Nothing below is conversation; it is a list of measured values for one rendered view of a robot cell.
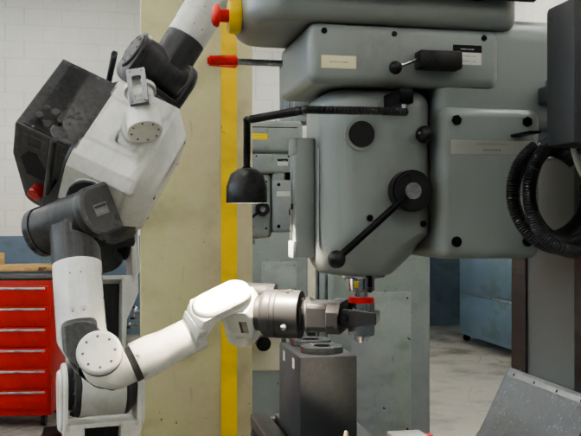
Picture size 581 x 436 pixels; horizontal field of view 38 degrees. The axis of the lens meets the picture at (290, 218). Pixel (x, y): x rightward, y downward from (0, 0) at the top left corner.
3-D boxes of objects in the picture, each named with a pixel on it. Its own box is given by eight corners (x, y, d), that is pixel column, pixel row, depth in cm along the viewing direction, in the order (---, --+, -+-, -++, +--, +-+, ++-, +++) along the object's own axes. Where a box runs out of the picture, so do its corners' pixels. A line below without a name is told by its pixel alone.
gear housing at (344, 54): (309, 81, 137) (309, 20, 137) (279, 102, 160) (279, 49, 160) (501, 88, 144) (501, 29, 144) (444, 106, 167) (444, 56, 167)
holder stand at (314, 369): (299, 450, 170) (299, 350, 170) (278, 424, 191) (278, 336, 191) (357, 446, 172) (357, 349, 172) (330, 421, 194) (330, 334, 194)
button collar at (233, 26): (231, 29, 143) (231, -6, 143) (226, 36, 149) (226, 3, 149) (242, 29, 144) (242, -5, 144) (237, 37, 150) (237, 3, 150)
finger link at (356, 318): (376, 328, 148) (341, 326, 150) (376, 310, 148) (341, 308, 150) (374, 329, 147) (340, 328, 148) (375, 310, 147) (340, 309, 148)
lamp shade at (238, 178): (218, 202, 147) (218, 167, 147) (252, 203, 151) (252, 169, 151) (240, 202, 141) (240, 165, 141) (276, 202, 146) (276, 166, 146)
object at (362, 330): (368, 337, 148) (368, 304, 148) (343, 336, 150) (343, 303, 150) (378, 334, 152) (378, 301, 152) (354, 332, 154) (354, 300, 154)
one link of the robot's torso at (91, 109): (-9, 232, 183) (-4, 131, 155) (64, 127, 204) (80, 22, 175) (117, 289, 185) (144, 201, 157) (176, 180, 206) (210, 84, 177)
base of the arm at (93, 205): (45, 274, 162) (10, 227, 157) (72, 239, 172) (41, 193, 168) (107, 252, 156) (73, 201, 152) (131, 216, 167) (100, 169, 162)
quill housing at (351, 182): (327, 278, 139) (327, 84, 139) (299, 271, 159) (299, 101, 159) (435, 277, 143) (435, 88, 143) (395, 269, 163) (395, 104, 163)
